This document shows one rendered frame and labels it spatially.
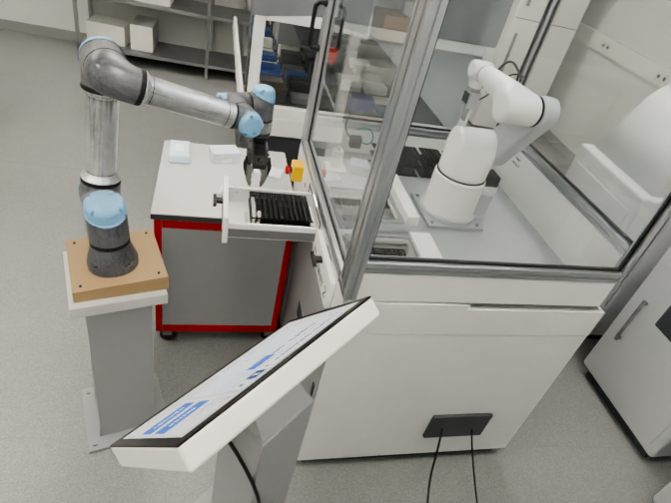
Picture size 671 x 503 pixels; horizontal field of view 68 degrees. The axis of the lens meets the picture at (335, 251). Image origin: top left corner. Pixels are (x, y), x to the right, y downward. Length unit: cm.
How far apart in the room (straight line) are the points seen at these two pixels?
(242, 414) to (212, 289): 145
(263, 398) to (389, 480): 143
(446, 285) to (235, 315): 118
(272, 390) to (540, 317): 113
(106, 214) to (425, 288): 95
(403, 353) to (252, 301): 89
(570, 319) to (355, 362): 75
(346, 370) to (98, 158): 102
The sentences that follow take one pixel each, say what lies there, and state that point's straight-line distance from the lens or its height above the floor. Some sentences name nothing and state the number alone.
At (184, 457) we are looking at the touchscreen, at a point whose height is 118.
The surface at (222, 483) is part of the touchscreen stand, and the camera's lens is 130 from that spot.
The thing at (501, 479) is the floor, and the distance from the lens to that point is 249.
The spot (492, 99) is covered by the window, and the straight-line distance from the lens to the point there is 126.
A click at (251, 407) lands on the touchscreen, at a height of 118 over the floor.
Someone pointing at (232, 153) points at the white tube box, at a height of 81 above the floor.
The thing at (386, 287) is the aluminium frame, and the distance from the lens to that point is 147.
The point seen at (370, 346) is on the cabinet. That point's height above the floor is 74.
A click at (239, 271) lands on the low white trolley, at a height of 47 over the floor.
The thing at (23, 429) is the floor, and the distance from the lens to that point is 237.
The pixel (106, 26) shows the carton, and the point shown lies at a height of 32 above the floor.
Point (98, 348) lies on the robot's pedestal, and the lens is 186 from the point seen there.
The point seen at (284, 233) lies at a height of 87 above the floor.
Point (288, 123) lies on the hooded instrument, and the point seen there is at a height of 88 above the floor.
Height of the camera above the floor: 191
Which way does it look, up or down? 36 degrees down
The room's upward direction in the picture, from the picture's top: 14 degrees clockwise
